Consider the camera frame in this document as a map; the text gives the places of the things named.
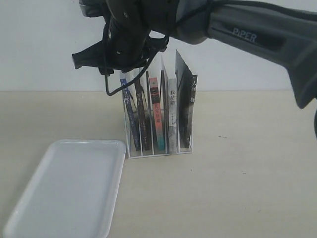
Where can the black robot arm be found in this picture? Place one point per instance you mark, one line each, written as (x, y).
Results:
(284, 36)

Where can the grey white spine book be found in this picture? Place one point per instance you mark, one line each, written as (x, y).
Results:
(171, 100)

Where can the black cover book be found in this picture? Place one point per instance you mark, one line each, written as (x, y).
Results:
(187, 84)

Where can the white plastic tray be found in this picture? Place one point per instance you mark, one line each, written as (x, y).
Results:
(72, 193)

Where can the pink and teal spine book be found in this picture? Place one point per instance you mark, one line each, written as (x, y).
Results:
(153, 82)

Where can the white wire book rack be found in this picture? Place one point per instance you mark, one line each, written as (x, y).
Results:
(154, 151)

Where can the blue book with orange moon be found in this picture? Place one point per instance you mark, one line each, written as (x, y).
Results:
(128, 100)

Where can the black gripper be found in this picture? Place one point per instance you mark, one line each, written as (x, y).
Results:
(126, 43)

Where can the dark brown spine book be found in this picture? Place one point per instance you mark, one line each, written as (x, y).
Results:
(142, 115)

